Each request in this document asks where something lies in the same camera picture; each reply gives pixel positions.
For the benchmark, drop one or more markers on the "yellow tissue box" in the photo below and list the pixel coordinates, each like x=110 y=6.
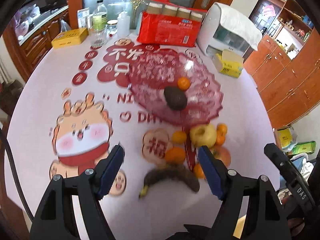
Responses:
x=228 y=63

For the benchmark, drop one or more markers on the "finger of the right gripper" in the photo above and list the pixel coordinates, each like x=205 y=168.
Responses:
x=286 y=168

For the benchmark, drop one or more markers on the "yellow tin box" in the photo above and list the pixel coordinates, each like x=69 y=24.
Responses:
x=70 y=38

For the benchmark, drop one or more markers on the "red paper cup package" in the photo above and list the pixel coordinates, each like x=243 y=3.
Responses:
x=165 y=23

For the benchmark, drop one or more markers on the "red yellow apple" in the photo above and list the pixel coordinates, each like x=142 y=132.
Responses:
x=222 y=154

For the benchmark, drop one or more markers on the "white cloth on appliance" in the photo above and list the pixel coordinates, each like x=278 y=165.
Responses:
x=239 y=24

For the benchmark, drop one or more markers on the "small glass jar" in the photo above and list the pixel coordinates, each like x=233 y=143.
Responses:
x=112 y=27

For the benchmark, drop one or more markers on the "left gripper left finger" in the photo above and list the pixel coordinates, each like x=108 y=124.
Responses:
x=110 y=178

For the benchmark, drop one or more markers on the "small mandarin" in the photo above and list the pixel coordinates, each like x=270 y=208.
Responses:
x=222 y=128
x=179 y=137

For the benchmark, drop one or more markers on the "printed white tablecloth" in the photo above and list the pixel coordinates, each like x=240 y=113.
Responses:
x=169 y=205

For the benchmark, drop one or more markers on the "drinking glass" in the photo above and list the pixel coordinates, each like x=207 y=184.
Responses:
x=97 y=37

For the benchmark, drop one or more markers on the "white countertop appliance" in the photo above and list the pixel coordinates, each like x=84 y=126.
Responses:
x=213 y=37

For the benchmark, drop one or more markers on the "dark avocado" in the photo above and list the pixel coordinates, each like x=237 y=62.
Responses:
x=175 y=98

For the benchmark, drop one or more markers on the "overripe brown banana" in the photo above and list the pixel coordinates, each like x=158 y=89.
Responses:
x=178 y=173

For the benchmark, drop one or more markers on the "pink glass fruit bowl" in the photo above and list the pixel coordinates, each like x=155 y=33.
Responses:
x=153 y=71

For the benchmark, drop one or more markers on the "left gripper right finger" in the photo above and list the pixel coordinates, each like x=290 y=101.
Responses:
x=208 y=164

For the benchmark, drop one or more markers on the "wooden cabinet wall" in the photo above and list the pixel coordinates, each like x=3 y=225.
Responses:
x=285 y=67

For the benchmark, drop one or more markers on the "yellow speckled pear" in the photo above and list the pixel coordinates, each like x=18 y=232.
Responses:
x=203 y=135

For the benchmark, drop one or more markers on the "mandarin orange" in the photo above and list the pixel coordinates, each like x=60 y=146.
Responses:
x=175 y=155
x=183 y=83

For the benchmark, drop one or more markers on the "white squeeze bottle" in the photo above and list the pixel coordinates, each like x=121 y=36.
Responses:
x=123 y=25

